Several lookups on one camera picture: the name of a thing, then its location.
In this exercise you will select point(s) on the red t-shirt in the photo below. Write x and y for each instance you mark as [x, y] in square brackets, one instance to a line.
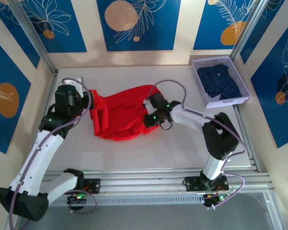
[120, 115]

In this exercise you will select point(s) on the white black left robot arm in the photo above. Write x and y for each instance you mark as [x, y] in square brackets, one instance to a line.
[45, 153]

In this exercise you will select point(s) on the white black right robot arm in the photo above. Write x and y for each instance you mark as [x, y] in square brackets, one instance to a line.
[189, 117]

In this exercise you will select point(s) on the navy blue cloth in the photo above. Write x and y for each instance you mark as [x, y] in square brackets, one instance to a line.
[218, 81]

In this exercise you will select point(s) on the lavender perforated plastic basket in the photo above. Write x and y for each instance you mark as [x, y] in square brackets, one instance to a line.
[242, 81]

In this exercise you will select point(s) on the aluminium rail frame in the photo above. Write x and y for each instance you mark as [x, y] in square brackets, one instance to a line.
[144, 182]

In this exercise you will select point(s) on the blue floral wall poster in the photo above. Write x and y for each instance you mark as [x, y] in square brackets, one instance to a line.
[19, 38]
[264, 26]
[266, 107]
[4, 67]
[158, 24]
[74, 36]
[206, 24]

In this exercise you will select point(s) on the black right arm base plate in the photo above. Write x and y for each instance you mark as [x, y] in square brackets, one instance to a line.
[190, 183]

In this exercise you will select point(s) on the aluminium frame post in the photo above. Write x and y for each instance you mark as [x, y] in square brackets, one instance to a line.
[32, 33]
[251, 27]

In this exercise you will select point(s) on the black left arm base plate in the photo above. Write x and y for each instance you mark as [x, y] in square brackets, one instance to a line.
[93, 185]

